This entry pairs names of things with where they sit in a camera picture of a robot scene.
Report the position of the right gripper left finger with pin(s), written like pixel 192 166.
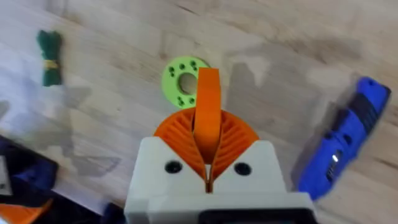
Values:
pixel 174 155

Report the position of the blue electric screwdriver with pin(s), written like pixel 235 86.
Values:
pixel 342 140

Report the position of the green toy vegetable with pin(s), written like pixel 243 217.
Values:
pixel 49 59

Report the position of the green disc with holes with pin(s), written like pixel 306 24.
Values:
pixel 174 84

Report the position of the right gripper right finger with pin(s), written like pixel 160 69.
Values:
pixel 242 155

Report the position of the dark blue toy tub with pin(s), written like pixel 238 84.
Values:
pixel 28 180

